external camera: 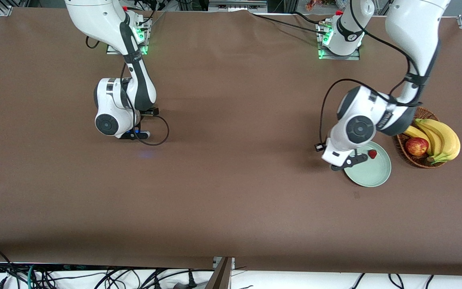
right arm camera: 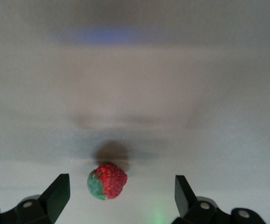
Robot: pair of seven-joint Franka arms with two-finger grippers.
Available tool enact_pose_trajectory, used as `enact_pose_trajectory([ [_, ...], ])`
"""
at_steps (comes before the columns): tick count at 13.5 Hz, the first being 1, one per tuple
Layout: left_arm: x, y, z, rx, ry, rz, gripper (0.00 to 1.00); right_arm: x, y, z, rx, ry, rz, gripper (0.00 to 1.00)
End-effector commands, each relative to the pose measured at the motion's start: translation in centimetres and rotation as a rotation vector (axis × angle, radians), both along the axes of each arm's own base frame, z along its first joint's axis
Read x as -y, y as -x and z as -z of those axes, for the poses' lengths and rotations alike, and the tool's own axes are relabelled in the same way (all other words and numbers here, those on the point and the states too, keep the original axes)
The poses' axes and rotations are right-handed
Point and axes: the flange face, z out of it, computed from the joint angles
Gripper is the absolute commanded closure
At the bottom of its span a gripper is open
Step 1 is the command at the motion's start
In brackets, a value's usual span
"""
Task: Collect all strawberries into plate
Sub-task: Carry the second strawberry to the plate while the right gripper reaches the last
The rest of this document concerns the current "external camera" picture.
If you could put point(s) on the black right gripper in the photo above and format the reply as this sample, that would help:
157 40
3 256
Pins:
156 111

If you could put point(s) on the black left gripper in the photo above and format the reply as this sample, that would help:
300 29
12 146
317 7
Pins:
318 149

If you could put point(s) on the red strawberry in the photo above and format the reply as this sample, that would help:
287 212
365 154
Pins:
372 153

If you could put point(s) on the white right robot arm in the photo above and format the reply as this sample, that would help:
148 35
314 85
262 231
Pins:
94 16

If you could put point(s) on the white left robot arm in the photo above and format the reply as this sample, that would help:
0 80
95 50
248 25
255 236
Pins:
411 24

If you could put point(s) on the pale green round plate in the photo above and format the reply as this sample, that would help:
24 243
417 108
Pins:
371 172

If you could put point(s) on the red apple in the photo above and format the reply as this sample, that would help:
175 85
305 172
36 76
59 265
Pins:
416 146

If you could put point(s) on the yellow banana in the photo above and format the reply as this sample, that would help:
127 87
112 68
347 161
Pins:
435 138
417 133
451 138

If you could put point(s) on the brown table cover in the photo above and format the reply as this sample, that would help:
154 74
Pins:
231 200

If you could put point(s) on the brown wicker basket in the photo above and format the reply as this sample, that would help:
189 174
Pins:
427 112

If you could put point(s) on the colourful toy fruit pile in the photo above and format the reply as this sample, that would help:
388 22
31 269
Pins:
315 5

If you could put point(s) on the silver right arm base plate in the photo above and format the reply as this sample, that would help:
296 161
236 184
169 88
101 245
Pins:
138 51

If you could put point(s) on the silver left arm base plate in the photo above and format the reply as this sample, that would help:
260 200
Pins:
347 57

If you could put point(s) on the aluminium frame rail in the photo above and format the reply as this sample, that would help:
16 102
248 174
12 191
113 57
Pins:
235 4

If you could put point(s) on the grey camera stand pole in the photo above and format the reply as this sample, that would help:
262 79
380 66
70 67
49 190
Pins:
221 277

